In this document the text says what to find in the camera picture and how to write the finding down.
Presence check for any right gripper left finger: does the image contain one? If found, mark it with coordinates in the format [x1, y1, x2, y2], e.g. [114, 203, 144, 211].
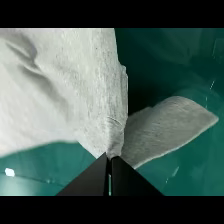
[56, 152, 110, 197]

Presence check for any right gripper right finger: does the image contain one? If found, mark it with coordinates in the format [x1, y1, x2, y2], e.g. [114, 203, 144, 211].
[110, 155, 164, 197]

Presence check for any light grey T-shirt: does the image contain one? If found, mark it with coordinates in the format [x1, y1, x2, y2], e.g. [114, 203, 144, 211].
[0, 28, 220, 170]

